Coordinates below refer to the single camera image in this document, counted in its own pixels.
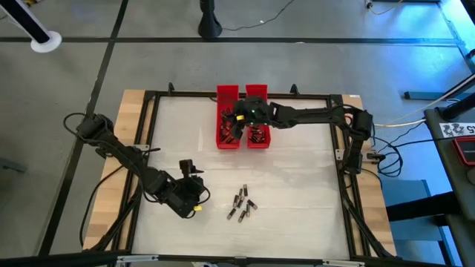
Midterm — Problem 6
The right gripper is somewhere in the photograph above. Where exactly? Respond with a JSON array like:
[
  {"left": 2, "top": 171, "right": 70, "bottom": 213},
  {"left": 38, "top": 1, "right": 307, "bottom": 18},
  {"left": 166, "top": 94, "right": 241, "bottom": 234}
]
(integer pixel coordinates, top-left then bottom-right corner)
[{"left": 230, "top": 96, "right": 278, "bottom": 140}]

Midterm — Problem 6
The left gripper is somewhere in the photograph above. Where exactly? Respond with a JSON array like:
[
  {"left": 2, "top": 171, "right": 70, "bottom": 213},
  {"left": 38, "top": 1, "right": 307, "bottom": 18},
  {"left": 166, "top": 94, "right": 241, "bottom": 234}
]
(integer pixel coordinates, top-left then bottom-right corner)
[{"left": 159, "top": 159, "right": 207, "bottom": 219}]

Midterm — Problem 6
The red plastic bin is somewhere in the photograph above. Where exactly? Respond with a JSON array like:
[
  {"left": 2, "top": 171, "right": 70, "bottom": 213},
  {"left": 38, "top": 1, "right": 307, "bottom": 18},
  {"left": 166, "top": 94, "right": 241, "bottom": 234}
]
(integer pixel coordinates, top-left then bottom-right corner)
[
  {"left": 215, "top": 85, "right": 241, "bottom": 151},
  {"left": 245, "top": 84, "right": 272, "bottom": 150}
]

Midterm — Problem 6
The black floor stand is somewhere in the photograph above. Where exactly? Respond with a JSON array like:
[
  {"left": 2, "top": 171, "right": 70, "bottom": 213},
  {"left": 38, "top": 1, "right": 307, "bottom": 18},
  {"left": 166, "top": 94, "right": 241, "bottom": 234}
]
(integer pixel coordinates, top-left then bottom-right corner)
[{"left": 197, "top": 0, "right": 223, "bottom": 40}]

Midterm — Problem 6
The dark pole with white base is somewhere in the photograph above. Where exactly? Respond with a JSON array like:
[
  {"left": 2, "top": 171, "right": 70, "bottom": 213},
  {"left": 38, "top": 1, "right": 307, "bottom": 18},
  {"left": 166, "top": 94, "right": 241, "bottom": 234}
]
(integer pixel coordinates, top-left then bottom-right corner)
[{"left": 0, "top": 0, "right": 63, "bottom": 53}]

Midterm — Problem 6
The black stand foot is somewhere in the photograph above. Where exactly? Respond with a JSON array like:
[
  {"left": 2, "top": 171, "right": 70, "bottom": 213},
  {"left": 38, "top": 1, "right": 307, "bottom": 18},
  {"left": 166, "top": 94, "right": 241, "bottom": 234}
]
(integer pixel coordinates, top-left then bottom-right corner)
[{"left": 403, "top": 72, "right": 475, "bottom": 102}]

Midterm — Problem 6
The black floor beam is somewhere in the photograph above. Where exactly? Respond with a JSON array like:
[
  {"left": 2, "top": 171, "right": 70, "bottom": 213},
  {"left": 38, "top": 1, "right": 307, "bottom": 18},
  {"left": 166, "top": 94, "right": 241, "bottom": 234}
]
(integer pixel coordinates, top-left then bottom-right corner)
[{"left": 385, "top": 191, "right": 465, "bottom": 223}]

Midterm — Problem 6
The white printed label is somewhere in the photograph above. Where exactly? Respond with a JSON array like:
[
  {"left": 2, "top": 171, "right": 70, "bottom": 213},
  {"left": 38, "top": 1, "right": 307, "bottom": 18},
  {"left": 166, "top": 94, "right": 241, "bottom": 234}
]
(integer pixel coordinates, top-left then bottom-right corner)
[{"left": 439, "top": 122, "right": 475, "bottom": 139}]

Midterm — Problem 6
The dark side table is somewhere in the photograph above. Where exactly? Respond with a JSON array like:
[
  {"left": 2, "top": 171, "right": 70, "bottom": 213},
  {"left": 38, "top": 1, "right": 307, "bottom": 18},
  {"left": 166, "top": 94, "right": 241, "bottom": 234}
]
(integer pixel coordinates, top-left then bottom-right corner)
[{"left": 424, "top": 105, "right": 475, "bottom": 267}]

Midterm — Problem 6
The red-edged black device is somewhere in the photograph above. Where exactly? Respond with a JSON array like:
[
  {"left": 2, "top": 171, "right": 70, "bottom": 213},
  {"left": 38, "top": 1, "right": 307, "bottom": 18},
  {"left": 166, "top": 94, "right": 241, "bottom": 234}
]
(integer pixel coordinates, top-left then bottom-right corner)
[{"left": 453, "top": 136, "right": 475, "bottom": 166}]

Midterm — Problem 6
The black metal table frame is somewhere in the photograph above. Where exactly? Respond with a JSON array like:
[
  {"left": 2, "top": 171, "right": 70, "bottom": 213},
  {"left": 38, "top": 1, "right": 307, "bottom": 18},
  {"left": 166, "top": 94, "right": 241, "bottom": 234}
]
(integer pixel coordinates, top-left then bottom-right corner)
[{"left": 83, "top": 82, "right": 400, "bottom": 267}]

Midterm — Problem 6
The silver metal bracket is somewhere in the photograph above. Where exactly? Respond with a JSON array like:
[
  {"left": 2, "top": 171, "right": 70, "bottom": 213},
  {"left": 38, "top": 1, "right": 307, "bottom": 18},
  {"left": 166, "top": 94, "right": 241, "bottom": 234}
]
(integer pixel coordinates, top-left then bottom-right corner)
[
  {"left": 321, "top": 259, "right": 367, "bottom": 267},
  {"left": 116, "top": 254, "right": 160, "bottom": 265}
]

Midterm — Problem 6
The thin black floor cable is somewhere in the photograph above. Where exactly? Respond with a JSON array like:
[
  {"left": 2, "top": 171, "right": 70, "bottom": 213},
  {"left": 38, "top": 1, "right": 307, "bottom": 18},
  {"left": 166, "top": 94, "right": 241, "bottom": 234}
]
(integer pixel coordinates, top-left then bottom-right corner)
[{"left": 221, "top": 0, "right": 297, "bottom": 32}]

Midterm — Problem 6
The long black arm cable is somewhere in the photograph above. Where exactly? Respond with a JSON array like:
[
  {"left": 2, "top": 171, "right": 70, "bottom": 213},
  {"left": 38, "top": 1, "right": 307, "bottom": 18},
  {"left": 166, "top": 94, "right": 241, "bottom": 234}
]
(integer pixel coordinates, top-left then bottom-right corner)
[{"left": 79, "top": 165, "right": 125, "bottom": 248}]

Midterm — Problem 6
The white cable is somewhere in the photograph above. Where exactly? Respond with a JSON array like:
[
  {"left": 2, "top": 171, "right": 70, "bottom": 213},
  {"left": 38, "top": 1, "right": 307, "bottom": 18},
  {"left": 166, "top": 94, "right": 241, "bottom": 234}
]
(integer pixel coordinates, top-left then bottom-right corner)
[{"left": 373, "top": 73, "right": 475, "bottom": 129}]

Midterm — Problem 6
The black cable bundle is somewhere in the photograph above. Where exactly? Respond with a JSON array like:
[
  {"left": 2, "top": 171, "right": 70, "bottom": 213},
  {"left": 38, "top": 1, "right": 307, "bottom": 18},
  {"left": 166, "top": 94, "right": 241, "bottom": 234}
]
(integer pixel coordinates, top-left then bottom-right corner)
[{"left": 373, "top": 121, "right": 437, "bottom": 179}]

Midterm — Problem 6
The beige floor cable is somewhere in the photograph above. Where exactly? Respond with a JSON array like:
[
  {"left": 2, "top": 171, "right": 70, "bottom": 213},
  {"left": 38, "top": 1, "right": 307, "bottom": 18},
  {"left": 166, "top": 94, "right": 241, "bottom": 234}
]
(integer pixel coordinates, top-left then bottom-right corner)
[{"left": 365, "top": 0, "right": 405, "bottom": 16}]

